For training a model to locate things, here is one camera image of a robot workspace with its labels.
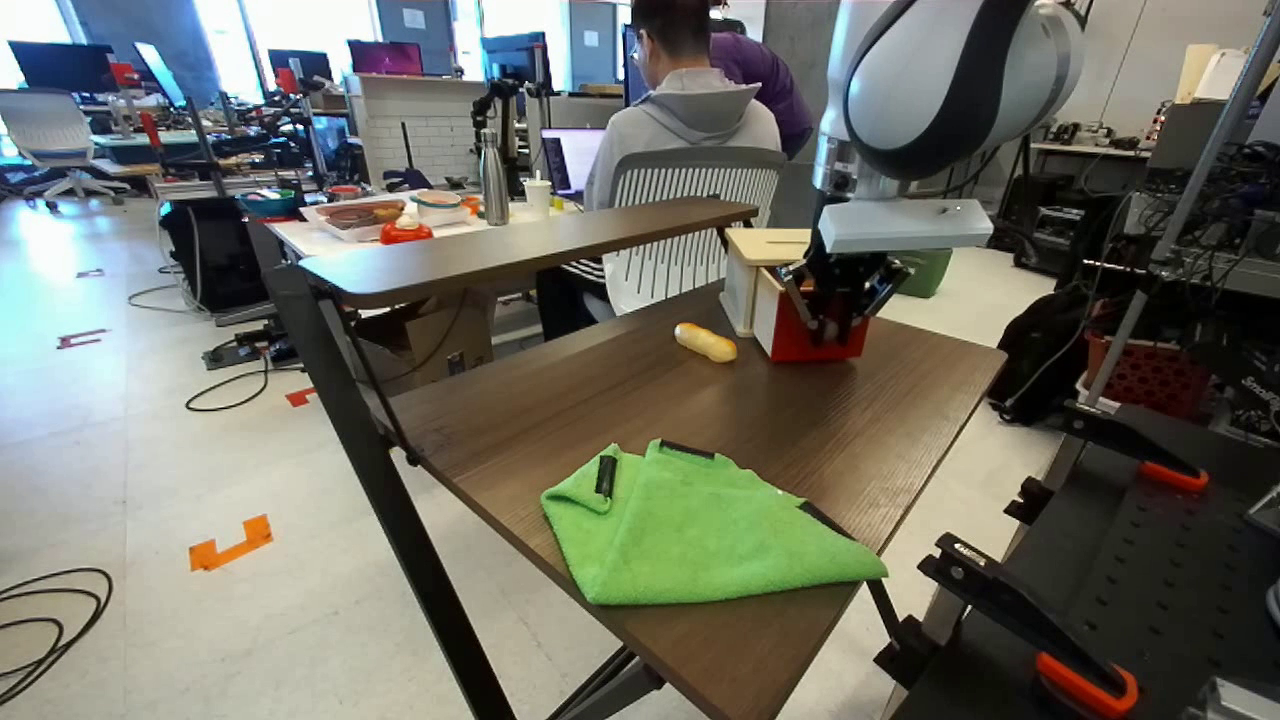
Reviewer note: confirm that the orange object on desk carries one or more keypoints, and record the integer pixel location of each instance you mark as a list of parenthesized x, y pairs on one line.
[(407, 232)]

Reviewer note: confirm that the brown bowl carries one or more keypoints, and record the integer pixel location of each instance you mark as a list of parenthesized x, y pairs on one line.
[(362, 211)]

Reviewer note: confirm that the yellow banana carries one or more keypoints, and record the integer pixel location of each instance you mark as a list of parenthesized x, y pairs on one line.
[(704, 342)]

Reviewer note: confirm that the black desk frame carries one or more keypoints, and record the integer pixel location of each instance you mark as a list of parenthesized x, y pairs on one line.
[(385, 507)]

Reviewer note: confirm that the large monitor behind person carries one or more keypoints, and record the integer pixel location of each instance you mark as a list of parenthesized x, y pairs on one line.
[(628, 80)]

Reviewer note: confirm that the person in purple top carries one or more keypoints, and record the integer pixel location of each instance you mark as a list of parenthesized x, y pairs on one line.
[(764, 80)]

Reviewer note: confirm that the computer monitor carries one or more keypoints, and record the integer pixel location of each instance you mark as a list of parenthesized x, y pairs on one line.
[(302, 67), (385, 57), (63, 67), (514, 57)]

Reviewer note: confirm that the orange tape floor mark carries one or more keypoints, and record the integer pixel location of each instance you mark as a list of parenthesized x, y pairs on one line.
[(228, 545)]

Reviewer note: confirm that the white office chair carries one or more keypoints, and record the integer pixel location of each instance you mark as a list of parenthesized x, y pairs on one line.
[(44, 132)]

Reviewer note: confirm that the cardboard box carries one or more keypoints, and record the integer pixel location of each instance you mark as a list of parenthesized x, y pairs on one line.
[(425, 342)]

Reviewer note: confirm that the aluminium pole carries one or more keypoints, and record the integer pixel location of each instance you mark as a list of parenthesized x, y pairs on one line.
[(1175, 213)]

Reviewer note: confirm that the green microfibre cloth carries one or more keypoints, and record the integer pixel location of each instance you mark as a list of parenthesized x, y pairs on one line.
[(695, 534)]

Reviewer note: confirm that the steel water bottle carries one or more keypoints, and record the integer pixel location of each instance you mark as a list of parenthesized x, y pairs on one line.
[(496, 181)]

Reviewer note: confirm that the person in grey hoodie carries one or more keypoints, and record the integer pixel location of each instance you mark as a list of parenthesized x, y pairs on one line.
[(680, 113)]

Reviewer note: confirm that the black tag on cloth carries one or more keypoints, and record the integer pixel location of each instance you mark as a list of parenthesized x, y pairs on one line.
[(606, 477)]

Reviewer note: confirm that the red plastic crate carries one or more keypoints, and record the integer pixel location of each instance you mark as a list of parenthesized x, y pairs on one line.
[(1155, 378)]

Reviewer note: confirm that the black backpack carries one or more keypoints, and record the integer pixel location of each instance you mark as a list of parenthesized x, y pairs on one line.
[(1045, 360)]

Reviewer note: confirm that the grey mesh office chair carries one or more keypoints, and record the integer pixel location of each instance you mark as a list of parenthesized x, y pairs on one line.
[(684, 227)]

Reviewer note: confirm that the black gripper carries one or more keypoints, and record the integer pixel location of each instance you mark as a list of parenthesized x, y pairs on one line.
[(854, 269)]

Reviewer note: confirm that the red drawer with knob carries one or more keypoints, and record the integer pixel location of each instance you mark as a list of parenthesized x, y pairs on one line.
[(817, 349)]

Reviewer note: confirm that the white cup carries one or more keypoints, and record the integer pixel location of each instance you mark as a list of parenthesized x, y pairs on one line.
[(539, 193)]

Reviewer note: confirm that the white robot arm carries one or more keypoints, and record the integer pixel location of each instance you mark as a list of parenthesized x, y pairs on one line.
[(933, 94)]

